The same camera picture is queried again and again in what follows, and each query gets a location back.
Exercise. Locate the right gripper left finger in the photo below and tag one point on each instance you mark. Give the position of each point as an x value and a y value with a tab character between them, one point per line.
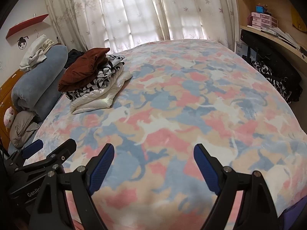
51	210

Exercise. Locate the cartoon face wall sticker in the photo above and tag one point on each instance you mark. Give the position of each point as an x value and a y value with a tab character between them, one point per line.
22	42

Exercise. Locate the blue folded blanket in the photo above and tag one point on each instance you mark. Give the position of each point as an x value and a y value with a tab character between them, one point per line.
37	90

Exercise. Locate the orange wooden headboard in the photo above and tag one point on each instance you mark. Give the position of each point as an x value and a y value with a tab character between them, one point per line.
6	102

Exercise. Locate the white clothes on blanket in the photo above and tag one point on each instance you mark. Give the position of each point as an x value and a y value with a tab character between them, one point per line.
36	53

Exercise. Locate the white folded puffer coat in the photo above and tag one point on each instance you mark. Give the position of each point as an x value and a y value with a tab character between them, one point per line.
102	97

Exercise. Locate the wooden bookshelf desk unit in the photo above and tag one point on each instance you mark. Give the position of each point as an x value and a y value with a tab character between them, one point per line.
281	10

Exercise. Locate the black white lettered folded garment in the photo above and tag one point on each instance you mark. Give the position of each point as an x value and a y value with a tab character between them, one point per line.
113	67

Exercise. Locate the black white patterned hanging cloth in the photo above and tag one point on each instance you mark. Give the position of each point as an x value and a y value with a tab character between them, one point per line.
285	79

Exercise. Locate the red wall shelf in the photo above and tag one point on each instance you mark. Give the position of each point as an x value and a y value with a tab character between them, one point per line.
25	24

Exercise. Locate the pastel patchwork bed cover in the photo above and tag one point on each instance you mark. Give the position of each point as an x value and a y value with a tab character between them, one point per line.
182	93

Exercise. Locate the yellow cloth on shelf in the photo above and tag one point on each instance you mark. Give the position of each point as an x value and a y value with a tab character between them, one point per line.
297	21

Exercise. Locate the denim and rust jacket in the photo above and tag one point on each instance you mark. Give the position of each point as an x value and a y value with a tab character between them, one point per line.
83	70

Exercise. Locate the pink plush toy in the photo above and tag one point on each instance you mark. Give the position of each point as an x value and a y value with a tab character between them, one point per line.
9	117

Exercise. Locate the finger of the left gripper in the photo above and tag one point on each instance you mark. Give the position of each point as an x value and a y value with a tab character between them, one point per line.
31	149
63	150

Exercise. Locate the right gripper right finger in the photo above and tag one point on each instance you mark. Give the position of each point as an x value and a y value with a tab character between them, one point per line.
256	211

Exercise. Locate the sheer floral curtain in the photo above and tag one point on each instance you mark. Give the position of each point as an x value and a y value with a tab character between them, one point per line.
125	24

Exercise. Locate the black garment beside blanket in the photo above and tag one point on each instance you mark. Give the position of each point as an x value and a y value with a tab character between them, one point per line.
73	55

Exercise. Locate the pink storage boxes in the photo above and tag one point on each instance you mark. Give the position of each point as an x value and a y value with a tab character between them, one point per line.
263	21

